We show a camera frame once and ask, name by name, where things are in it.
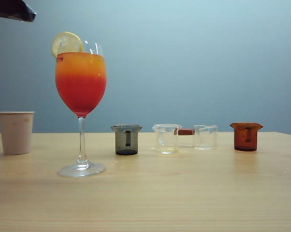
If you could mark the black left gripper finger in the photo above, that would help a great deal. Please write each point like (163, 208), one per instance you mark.
(10, 9)

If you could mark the yellow lemon slice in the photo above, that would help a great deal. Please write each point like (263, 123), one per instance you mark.
(68, 42)

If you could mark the beige paper cup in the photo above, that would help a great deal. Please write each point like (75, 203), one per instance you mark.
(15, 135)

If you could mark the smoky grey measuring cup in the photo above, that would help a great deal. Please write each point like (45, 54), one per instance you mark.
(126, 141)

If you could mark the clear measuring cup yellow residue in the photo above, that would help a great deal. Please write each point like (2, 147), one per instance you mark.
(165, 140)

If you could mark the clear empty measuring cup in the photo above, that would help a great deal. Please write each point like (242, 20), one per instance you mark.
(205, 139)

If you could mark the amber brown measuring cup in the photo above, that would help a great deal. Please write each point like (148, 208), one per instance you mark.
(246, 139)

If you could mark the wine glass with orange-red drink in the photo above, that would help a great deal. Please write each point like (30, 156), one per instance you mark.
(80, 89)

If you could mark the small reddish brown block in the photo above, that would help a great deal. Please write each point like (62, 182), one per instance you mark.
(185, 132)

